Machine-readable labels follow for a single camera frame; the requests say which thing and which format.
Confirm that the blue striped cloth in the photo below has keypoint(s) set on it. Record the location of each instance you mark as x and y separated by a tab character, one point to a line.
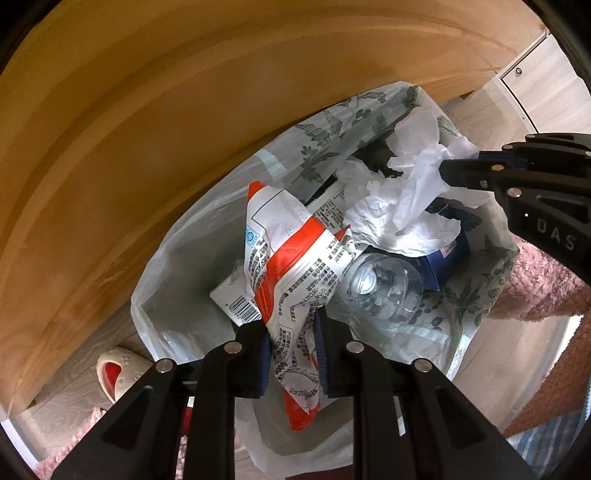
549	434

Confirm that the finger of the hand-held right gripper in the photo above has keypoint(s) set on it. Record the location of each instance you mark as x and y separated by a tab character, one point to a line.
491	158
466	174

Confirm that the blue can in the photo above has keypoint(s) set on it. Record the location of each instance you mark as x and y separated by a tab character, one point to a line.
443	272

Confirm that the translucent plastic glove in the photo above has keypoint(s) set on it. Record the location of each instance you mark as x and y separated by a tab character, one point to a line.
415	147

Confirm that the white red slipper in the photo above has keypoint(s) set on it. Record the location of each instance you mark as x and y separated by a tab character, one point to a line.
124	364

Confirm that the pale wooden door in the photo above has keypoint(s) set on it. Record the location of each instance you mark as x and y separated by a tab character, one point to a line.
535	57

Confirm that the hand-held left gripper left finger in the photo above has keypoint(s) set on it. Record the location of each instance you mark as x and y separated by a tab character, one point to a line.
264	364

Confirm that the red white noodle bag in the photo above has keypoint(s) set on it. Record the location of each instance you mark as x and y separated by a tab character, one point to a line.
286	272

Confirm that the pink shaggy rug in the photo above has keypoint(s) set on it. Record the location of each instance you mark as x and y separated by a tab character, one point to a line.
545	286

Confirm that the clear bottle green label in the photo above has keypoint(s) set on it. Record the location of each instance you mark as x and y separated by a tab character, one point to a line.
383	286

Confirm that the wooden bed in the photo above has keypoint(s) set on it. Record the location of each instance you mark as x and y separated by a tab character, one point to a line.
184	115

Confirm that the white labelled bottle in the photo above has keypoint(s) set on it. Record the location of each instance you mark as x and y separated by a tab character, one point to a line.
235	300

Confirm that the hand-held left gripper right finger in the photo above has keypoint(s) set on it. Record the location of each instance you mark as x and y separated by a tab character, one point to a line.
322	360

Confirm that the trash bin with plastic liner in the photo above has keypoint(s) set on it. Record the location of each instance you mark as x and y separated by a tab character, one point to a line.
184	258

